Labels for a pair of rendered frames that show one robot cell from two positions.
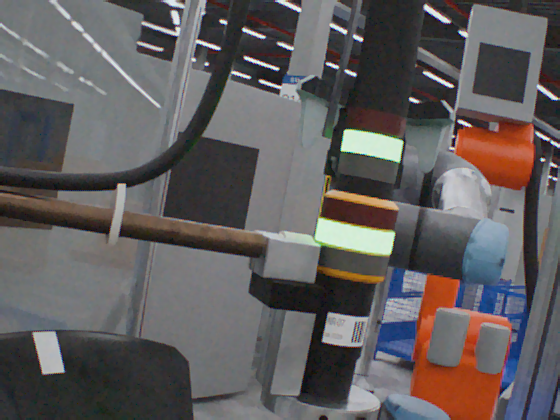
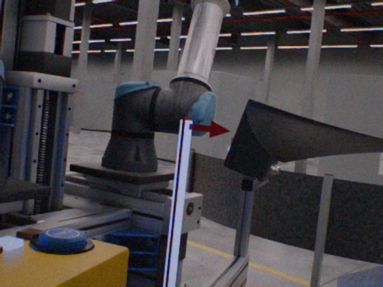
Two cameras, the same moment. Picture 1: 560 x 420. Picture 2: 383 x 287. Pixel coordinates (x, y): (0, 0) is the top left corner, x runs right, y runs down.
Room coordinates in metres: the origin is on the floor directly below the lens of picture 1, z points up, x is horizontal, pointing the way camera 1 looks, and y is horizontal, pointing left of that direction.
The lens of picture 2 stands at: (0.73, 0.48, 1.20)
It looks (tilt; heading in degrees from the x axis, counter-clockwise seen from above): 3 degrees down; 273
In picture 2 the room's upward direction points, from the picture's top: 6 degrees clockwise
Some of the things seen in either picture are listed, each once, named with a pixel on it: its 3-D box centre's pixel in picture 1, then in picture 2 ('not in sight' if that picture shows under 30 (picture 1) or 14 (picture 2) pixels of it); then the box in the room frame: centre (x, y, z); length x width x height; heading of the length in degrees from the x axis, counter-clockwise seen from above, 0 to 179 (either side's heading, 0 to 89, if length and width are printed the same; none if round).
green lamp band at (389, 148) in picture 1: (372, 146); not in sight; (0.44, -0.05, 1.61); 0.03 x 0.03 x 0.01
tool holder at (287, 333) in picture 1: (319, 329); not in sight; (0.43, -0.04, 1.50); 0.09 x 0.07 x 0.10; 109
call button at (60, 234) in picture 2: not in sight; (62, 240); (0.85, 0.10, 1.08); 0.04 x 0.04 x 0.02
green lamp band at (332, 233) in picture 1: (355, 235); not in sight; (0.44, -0.05, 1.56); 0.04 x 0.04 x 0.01
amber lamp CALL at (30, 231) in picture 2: not in sight; (30, 234); (0.88, 0.09, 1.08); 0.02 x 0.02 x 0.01; 74
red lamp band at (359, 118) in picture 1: (376, 123); not in sight; (0.44, -0.05, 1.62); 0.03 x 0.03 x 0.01
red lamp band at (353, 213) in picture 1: (359, 213); not in sight; (0.44, -0.05, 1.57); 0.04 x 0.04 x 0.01
